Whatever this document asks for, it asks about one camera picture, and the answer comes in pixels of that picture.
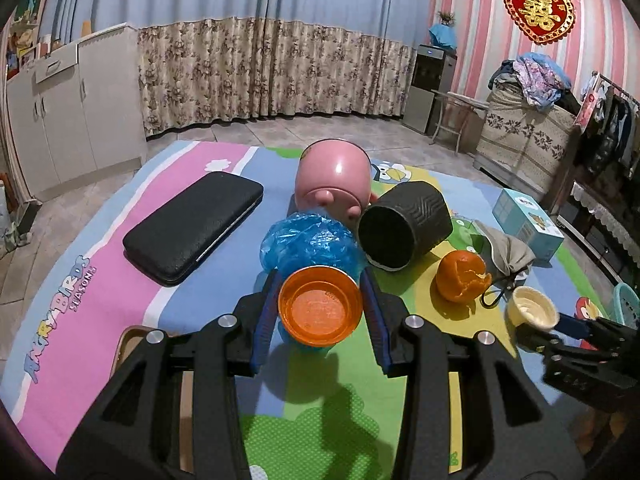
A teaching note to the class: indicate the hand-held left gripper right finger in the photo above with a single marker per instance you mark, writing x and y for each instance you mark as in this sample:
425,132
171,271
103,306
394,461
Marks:
375,320

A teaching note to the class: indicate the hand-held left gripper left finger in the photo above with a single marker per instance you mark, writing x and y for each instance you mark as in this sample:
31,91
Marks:
265,320

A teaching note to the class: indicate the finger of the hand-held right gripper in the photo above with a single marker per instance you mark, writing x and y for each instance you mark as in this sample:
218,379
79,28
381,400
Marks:
572,324
542,342

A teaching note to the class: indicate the white paper cup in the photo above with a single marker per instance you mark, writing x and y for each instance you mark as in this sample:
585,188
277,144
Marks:
530,305

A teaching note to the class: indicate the orange plastic bowl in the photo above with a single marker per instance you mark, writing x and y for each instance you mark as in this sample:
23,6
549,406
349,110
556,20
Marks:
320,307

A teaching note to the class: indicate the teal plastic mesh basket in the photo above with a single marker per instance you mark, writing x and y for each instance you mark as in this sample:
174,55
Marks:
627,305

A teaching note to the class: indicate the blue plastic bag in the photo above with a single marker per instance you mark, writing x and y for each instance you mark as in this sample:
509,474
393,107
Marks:
310,242

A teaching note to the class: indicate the peeled orange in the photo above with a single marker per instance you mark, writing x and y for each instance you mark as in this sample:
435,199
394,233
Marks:
457,277

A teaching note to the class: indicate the grey cloth pouch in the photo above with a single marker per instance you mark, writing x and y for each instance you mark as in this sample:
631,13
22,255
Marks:
505,255

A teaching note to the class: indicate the black textured cup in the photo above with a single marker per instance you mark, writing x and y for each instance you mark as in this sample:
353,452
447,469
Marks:
420,215

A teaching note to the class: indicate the light blue tissue box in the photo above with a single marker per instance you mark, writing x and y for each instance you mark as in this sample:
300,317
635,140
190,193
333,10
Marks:
525,220

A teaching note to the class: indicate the black rectangular case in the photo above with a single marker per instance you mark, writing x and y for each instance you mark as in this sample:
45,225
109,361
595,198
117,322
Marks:
195,225

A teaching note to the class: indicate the low cabinet with lace cover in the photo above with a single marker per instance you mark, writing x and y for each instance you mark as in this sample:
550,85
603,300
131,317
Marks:
600,205

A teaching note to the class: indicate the pink mug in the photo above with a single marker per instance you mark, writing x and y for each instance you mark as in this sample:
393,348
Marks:
330,175

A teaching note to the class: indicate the patterned cloth covered cabinet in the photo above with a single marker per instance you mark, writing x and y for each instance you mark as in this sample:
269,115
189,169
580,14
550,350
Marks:
525,135

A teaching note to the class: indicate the row of hanging clothes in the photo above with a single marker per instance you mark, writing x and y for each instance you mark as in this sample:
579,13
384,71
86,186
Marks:
615,130

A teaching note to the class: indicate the cartoon bird printed blanket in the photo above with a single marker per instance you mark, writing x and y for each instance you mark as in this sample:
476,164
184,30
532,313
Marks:
75,240

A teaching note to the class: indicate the pink gift bag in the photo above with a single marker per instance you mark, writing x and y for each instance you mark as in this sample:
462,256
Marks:
587,110

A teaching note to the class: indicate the grey water dispenser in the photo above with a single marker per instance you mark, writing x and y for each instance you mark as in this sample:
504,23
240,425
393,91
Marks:
425,95

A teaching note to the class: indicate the small metal side table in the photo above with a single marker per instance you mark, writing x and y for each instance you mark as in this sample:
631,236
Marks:
462,100

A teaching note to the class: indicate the metal clothes rack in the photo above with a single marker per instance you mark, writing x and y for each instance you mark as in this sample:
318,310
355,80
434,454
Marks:
615,85

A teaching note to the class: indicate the pile of clothes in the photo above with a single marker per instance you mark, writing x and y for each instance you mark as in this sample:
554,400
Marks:
537,75

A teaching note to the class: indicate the blue floral curtain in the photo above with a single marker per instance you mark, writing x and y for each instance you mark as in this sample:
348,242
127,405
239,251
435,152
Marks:
250,60

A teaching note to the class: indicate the white cabinet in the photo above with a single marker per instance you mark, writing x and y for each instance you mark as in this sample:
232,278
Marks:
65,110

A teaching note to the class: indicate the blue plastic cover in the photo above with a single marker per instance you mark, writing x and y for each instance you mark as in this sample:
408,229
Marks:
442,36

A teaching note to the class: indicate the small potted plant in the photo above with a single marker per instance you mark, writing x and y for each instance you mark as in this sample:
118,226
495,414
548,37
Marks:
446,16

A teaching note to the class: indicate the red heart wall decoration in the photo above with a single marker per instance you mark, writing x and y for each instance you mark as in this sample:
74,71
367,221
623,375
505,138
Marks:
540,7

